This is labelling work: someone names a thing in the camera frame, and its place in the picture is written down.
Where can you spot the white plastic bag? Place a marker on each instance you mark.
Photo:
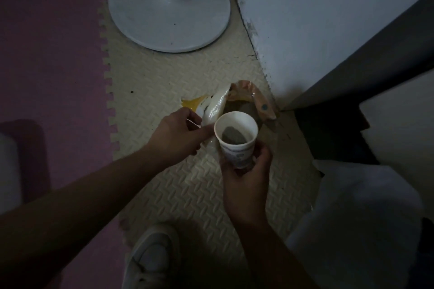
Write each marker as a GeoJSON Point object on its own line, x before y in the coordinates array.
{"type": "Point", "coordinates": [356, 231]}

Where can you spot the person's left hand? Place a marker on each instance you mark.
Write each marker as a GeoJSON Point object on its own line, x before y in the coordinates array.
{"type": "Point", "coordinates": [176, 139]}

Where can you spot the person's right forearm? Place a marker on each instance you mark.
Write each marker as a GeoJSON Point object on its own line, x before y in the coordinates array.
{"type": "Point", "coordinates": [274, 258]}

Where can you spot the pink foam floor mat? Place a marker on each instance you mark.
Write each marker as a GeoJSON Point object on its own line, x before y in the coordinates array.
{"type": "Point", "coordinates": [51, 62]}

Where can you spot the person's left forearm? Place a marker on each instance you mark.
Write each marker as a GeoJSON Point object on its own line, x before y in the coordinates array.
{"type": "Point", "coordinates": [67, 217]}

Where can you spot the white standing fan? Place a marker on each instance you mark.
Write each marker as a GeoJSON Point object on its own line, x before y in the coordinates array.
{"type": "Point", "coordinates": [169, 18]}

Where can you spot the white sneaker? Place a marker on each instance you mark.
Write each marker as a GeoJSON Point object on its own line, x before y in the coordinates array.
{"type": "Point", "coordinates": [152, 258]}

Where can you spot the person's right hand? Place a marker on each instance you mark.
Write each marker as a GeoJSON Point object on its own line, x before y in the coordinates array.
{"type": "Point", "coordinates": [245, 190]}

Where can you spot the yellow plastic bag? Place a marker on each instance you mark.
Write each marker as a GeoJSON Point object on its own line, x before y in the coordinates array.
{"type": "Point", "coordinates": [217, 102]}

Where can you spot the white printed paper cup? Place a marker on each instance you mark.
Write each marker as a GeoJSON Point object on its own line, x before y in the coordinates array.
{"type": "Point", "coordinates": [237, 155]}

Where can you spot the grey door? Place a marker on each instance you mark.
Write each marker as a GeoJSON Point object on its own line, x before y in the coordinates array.
{"type": "Point", "coordinates": [373, 62]}

